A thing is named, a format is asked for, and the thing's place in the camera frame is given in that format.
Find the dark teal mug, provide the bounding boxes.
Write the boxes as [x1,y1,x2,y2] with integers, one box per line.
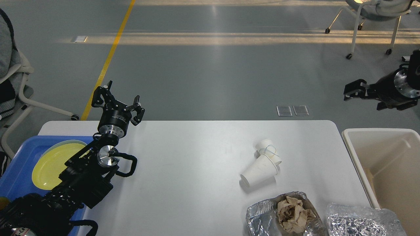
[0,197,11,211]

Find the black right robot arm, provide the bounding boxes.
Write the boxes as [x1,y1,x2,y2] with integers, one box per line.
[343,50,420,110]

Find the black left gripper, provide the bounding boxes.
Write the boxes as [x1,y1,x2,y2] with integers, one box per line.
[91,80,145,138]

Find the pale green plate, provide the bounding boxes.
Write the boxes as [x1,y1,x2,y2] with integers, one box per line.
[41,139,87,157]

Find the white office chair right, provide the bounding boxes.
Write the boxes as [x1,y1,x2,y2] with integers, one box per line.
[325,0,413,60]

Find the white office chair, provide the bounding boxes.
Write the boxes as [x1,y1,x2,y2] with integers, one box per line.
[0,10,80,176]
[325,0,413,60]

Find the yellow plate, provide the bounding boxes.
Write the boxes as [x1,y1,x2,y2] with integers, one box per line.
[31,144,85,191]

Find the white floor socket plate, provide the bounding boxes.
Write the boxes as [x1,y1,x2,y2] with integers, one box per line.
[73,35,88,42]

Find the blue plastic tray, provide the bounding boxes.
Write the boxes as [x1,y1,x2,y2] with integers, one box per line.
[1,136,98,236]

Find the small clear plastic lid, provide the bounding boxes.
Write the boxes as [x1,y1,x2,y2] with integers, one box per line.
[276,106,293,117]
[293,106,309,116]

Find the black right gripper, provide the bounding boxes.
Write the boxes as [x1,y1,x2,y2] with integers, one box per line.
[344,68,420,111]

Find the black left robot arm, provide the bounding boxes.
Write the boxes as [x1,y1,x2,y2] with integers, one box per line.
[1,81,145,236]

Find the aluminium foil sheet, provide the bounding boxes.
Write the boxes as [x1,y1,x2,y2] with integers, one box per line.
[325,203,407,236]
[245,191,328,236]

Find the white plastic bin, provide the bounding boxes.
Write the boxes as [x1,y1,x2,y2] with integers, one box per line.
[342,128,420,236]

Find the white office chair left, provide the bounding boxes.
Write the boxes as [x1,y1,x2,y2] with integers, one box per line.
[0,10,80,176]

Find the white paper cup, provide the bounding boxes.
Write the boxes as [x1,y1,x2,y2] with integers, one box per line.
[240,154,282,187]

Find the clear plastic cup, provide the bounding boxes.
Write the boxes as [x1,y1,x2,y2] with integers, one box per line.
[255,139,282,165]

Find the crumpled brown paper napkin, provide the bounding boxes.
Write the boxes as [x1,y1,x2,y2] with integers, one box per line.
[277,197,316,233]

